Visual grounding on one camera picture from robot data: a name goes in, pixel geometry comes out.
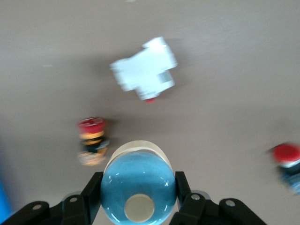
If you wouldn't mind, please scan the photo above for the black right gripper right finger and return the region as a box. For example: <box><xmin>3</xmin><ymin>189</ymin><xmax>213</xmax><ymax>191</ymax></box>
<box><xmin>171</xmin><ymin>171</ymin><xmax>268</xmax><ymax>225</ymax></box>

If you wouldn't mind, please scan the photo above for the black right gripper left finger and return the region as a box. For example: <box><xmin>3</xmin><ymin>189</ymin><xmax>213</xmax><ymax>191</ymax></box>
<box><xmin>0</xmin><ymin>171</ymin><xmax>104</xmax><ymax>225</ymax></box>

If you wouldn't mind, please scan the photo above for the blue bell with cream button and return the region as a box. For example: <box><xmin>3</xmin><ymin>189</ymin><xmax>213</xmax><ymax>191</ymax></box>
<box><xmin>100</xmin><ymin>140</ymin><xmax>177</xmax><ymax>224</ymax></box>

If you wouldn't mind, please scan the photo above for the blue plastic tray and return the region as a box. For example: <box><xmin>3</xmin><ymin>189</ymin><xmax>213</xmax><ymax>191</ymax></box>
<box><xmin>0</xmin><ymin>173</ymin><xmax>12</xmax><ymax>216</ymax></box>

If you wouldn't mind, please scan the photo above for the red yellow emergency stop button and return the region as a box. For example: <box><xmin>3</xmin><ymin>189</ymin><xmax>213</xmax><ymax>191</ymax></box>
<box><xmin>76</xmin><ymin>116</ymin><xmax>110</xmax><ymax>166</ymax></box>

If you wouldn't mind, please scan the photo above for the red push button black base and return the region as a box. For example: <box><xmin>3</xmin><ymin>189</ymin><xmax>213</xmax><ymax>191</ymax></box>
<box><xmin>267</xmin><ymin>142</ymin><xmax>300</xmax><ymax>196</ymax></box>

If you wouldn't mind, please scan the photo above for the white circuit breaker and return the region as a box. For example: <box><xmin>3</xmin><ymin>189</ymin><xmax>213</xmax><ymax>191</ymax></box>
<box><xmin>109</xmin><ymin>36</ymin><xmax>178</xmax><ymax>105</ymax></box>

